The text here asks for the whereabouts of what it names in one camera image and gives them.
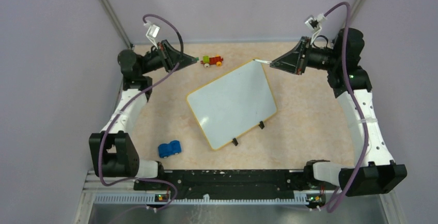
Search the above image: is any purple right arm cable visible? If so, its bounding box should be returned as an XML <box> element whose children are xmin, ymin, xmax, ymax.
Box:
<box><xmin>313</xmin><ymin>1</ymin><xmax>369</xmax><ymax>214</ymax></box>

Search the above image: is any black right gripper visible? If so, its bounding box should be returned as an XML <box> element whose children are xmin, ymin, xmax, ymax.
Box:
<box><xmin>270</xmin><ymin>37</ymin><xmax>339</xmax><ymax>75</ymax></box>

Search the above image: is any aluminium frame rail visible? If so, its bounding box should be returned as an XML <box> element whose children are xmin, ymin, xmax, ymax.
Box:
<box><xmin>74</xmin><ymin>169</ymin><xmax>406</xmax><ymax>223</ymax></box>

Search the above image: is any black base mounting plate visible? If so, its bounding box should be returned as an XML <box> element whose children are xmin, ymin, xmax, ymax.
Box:
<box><xmin>132</xmin><ymin>168</ymin><xmax>338</xmax><ymax>201</ymax></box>

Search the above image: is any red toy train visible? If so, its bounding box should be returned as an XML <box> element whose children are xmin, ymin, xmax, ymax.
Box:
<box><xmin>200</xmin><ymin>55</ymin><xmax>224</xmax><ymax>68</ymax></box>

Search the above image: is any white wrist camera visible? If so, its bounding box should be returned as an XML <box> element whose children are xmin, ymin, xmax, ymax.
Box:
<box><xmin>144</xmin><ymin>21</ymin><xmax>161</xmax><ymax>49</ymax></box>
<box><xmin>304</xmin><ymin>13</ymin><xmax>326</xmax><ymax>43</ymax></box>

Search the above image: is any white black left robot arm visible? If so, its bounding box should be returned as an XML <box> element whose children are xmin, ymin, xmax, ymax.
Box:
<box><xmin>89</xmin><ymin>40</ymin><xmax>199</xmax><ymax>190</ymax></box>

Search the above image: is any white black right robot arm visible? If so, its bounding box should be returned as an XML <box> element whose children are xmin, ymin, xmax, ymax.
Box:
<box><xmin>270</xmin><ymin>28</ymin><xmax>407</xmax><ymax>197</ymax></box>

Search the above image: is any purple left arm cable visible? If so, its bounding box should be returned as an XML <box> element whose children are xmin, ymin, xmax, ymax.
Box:
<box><xmin>98</xmin><ymin>13</ymin><xmax>185</xmax><ymax>224</ymax></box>

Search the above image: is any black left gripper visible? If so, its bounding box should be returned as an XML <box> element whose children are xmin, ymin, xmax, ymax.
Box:
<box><xmin>139</xmin><ymin>39</ymin><xmax>196</xmax><ymax>74</ymax></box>

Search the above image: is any blue toy car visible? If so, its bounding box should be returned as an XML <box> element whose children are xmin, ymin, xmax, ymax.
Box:
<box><xmin>158</xmin><ymin>140</ymin><xmax>182</xmax><ymax>158</ymax></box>

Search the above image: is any yellow-framed whiteboard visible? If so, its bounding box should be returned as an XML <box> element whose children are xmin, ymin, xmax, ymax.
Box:
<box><xmin>186</xmin><ymin>60</ymin><xmax>277</xmax><ymax>151</ymax></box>

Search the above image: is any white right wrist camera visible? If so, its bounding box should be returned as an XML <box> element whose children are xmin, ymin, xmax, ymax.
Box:
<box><xmin>304</xmin><ymin>13</ymin><xmax>326</xmax><ymax>43</ymax></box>

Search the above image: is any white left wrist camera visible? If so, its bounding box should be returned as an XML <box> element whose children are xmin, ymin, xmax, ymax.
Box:
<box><xmin>144</xmin><ymin>21</ymin><xmax>161</xmax><ymax>49</ymax></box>

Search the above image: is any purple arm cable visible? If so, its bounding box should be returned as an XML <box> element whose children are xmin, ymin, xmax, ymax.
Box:
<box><xmin>313</xmin><ymin>1</ymin><xmax>369</xmax><ymax>214</ymax></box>
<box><xmin>98</xmin><ymin>13</ymin><xmax>185</xmax><ymax>224</ymax></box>

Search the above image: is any green white marker pen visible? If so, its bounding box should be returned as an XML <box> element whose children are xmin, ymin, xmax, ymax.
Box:
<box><xmin>253</xmin><ymin>59</ymin><xmax>272</xmax><ymax>65</ymax></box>

